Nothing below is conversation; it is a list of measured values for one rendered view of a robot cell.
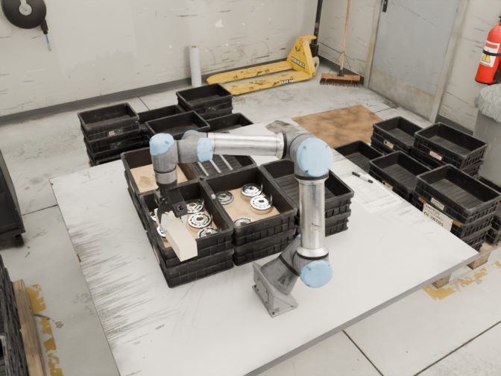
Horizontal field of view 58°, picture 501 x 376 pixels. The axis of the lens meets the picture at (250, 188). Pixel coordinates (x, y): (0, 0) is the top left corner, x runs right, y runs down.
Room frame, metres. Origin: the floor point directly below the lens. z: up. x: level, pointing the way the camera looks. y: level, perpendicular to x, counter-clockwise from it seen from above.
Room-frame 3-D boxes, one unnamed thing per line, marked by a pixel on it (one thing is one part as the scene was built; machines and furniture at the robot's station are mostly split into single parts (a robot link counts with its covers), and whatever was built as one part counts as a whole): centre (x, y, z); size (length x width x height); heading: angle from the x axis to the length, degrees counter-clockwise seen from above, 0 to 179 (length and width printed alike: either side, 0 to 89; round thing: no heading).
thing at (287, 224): (1.64, 0.01, 0.87); 0.40 x 0.30 x 0.11; 25
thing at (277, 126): (2.69, -0.21, 0.71); 0.22 x 0.19 x 0.01; 30
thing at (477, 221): (2.18, -1.23, 0.37); 0.40 x 0.30 x 0.45; 30
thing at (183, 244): (1.21, 0.27, 1.07); 0.24 x 0.06 x 0.06; 30
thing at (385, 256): (1.80, 0.05, 0.35); 1.60 x 1.60 x 0.70; 30
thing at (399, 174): (2.53, -1.03, 0.31); 0.40 x 0.30 x 0.34; 30
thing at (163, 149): (1.24, 0.28, 1.39); 0.09 x 0.08 x 0.11; 100
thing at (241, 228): (1.64, 0.01, 0.92); 0.40 x 0.30 x 0.02; 25
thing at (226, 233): (1.51, 0.28, 0.92); 0.40 x 0.30 x 0.02; 25
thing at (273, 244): (1.64, 0.01, 0.76); 0.40 x 0.30 x 0.12; 25
